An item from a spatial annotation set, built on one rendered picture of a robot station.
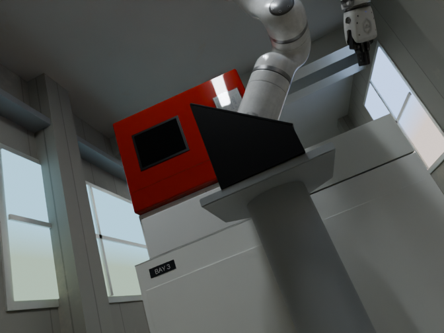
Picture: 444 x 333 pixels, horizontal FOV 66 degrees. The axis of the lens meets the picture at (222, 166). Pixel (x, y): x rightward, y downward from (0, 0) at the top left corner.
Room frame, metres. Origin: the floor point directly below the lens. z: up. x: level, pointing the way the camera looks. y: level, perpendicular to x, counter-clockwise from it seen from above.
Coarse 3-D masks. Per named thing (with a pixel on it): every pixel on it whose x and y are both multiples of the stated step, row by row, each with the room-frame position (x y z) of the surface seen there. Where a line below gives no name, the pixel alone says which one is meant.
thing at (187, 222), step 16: (208, 192) 1.09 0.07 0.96; (176, 208) 1.10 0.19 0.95; (192, 208) 1.09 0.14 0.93; (144, 224) 1.11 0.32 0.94; (160, 224) 1.11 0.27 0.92; (176, 224) 1.10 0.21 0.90; (192, 224) 1.10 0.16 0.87; (208, 224) 1.09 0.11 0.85; (224, 224) 1.09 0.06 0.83; (160, 240) 1.11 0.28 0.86; (176, 240) 1.10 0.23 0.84; (192, 240) 1.10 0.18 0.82
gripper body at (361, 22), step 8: (360, 8) 0.82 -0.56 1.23; (368, 8) 0.84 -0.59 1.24; (344, 16) 0.84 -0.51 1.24; (352, 16) 0.83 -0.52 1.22; (360, 16) 0.83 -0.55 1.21; (368, 16) 0.85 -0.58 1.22; (344, 24) 0.86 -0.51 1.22; (352, 24) 0.84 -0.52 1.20; (360, 24) 0.84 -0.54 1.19; (368, 24) 0.86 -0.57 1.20; (344, 32) 0.87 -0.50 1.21; (352, 32) 0.86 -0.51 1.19; (360, 32) 0.86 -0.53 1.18; (368, 32) 0.87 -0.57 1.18; (376, 32) 0.90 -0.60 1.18; (360, 40) 0.87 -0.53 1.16; (368, 40) 0.89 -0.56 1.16
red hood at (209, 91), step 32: (192, 96) 1.66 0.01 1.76; (224, 96) 1.64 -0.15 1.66; (128, 128) 1.70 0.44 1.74; (160, 128) 1.68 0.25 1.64; (192, 128) 1.67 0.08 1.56; (128, 160) 1.70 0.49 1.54; (160, 160) 1.68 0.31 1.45; (192, 160) 1.67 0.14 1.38; (160, 192) 1.69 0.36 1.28; (192, 192) 1.72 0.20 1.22
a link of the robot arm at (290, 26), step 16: (240, 0) 0.83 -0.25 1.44; (256, 0) 0.79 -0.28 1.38; (272, 0) 0.74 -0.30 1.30; (288, 0) 0.72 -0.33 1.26; (256, 16) 0.79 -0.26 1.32; (272, 16) 0.74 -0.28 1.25; (288, 16) 0.73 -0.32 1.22; (304, 16) 0.76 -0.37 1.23; (272, 32) 0.79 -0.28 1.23; (288, 32) 0.78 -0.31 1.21
